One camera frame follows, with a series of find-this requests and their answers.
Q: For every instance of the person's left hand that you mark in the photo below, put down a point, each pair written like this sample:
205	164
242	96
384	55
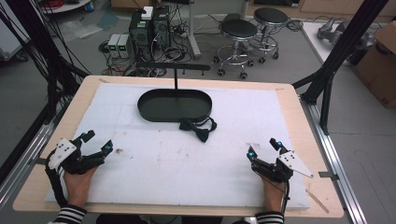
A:
78	186

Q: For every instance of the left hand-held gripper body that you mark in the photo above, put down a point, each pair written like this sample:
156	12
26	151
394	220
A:
67	151

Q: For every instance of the person's right hand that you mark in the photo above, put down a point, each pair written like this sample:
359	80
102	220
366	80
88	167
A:
274	194

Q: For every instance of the grey power supply unit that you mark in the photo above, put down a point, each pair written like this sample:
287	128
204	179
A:
124	46
113	45

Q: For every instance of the aluminium rail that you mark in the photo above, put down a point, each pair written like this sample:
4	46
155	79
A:
21	168
334	161

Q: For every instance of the brown cardboard box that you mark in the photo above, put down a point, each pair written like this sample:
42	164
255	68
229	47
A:
378	67

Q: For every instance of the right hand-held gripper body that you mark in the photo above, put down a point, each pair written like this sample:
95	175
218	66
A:
280	169

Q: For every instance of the black computer tower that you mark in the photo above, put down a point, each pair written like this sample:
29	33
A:
140	29
161	26

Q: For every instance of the black round stool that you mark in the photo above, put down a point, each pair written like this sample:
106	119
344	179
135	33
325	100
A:
238	31
270	17

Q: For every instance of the black tray hanger stand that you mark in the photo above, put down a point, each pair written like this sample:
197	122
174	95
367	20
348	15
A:
174	105

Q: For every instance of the wooden stick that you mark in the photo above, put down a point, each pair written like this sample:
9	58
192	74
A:
317	200

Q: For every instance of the white box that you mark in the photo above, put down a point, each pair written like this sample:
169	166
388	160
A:
147	13

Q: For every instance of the black bow tie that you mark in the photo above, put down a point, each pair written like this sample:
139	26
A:
194	130

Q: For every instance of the white foam mat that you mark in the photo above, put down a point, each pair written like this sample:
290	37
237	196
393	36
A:
174	174

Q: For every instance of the grey desk leg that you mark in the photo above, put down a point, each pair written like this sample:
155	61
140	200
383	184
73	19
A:
193	31

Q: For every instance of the white round table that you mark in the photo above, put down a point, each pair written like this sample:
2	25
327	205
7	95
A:
67	5

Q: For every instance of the black metal frame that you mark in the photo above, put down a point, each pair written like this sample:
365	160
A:
40	46
339	53

